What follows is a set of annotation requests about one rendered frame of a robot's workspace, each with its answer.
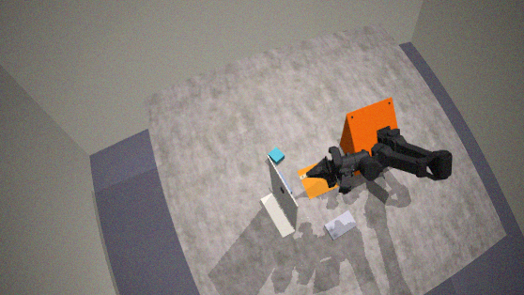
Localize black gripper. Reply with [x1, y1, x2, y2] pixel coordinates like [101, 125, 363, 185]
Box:
[306, 146, 357, 188]

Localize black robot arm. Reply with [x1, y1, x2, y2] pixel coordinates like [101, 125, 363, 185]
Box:
[338, 126, 453, 195]

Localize orange flat square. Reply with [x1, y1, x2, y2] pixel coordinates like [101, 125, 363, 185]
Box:
[297, 164, 338, 199]

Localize small teal block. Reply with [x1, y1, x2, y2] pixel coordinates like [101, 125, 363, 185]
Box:
[268, 147, 285, 165]

